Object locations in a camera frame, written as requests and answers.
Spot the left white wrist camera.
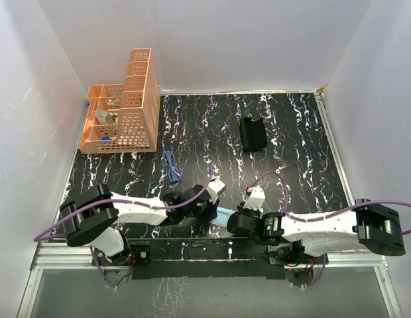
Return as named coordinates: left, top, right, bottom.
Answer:
left=206, top=179, right=226, bottom=203

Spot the orange plastic desk organizer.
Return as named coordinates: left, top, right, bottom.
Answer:
left=79, top=48, right=160, bottom=154

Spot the light blue cleaning cloth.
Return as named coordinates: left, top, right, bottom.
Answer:
left=210, top=207, right=235, bottom=227

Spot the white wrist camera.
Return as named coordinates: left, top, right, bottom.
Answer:
left=206, top=179, right=226, bottom=203
left=243, top=186, right=265, bottom=211

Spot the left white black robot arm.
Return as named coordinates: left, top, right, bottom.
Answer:
left=60, top=179, right=225, bottom=265

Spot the black sunglasses case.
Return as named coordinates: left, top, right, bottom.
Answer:
left=239, top=117, right=268, bottom=152

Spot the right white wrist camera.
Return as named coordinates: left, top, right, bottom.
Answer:
left=243, top=186, right=265, bottom=211

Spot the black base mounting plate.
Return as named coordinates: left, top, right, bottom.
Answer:
left=92, top=239, right=328, bottom=282

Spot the aluminium frame rail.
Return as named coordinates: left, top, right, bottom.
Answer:
left=314, top=88, right=355, bottom=199

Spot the grey white small box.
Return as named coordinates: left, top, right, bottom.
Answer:
left=95, top=110, right=114, bottom=125

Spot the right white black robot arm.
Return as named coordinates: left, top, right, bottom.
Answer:
left=227, top=199, right=406, bottom=266

